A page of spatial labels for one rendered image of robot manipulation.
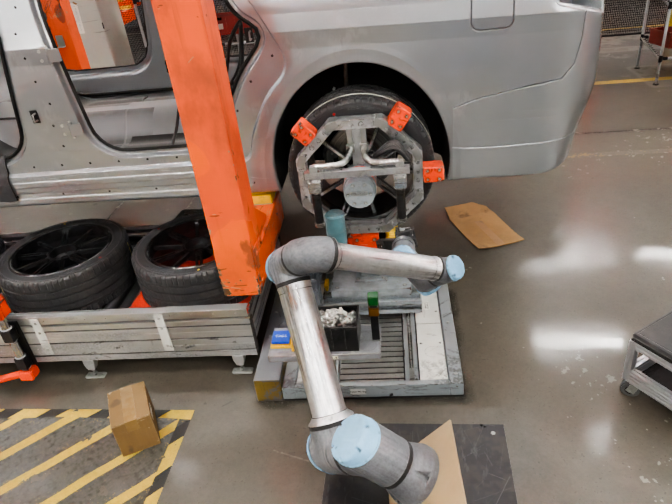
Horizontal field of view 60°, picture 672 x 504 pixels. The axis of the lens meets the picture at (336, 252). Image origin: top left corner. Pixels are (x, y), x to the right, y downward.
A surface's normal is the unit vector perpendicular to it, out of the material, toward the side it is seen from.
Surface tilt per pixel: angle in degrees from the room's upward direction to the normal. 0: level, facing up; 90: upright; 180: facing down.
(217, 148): 90
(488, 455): 0
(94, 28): 90
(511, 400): 0
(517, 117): 90
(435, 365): 0
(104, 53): 90
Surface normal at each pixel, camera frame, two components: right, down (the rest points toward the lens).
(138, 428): 0.38, 0.45
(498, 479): -0.11, -0.85
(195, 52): -0.07, 0.53
